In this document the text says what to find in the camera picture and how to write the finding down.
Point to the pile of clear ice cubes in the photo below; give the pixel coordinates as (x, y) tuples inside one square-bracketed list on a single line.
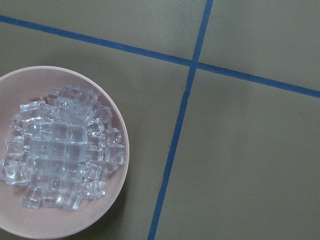
[(62, 149)]

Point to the pink ice bowl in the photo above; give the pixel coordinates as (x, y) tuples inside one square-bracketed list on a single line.
[(31, 83)]

